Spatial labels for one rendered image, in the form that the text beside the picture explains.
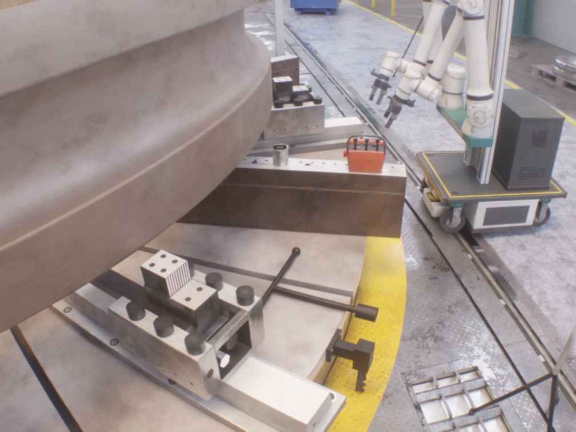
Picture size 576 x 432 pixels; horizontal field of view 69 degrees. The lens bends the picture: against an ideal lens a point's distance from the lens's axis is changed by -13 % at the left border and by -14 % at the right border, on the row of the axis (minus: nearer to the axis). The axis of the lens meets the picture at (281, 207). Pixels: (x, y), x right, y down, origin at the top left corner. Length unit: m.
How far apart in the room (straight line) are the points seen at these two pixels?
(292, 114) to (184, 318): 2.03
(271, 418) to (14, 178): 1.13
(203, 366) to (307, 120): 2.22
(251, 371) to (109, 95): 1.07
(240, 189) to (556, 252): 2.10
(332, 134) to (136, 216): 2.20
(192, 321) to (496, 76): 2.23
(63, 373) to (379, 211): 1.71
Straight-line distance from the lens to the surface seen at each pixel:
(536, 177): 3.30
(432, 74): 2.81
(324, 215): 2.54
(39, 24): 1.32
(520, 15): 11.30
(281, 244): 2.53
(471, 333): 2.58
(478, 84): 2.64
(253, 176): 2.49
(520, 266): 3.13
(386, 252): 3.01
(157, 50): 1.79
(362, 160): 2.37
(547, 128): 3.17
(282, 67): 4.59
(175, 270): 1.59
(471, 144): 2.90
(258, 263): 2.42
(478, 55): 2.60
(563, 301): 2.98
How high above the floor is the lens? 1.80
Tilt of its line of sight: 32 degrees down
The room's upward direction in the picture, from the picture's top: 3 degrees counter-clockwise
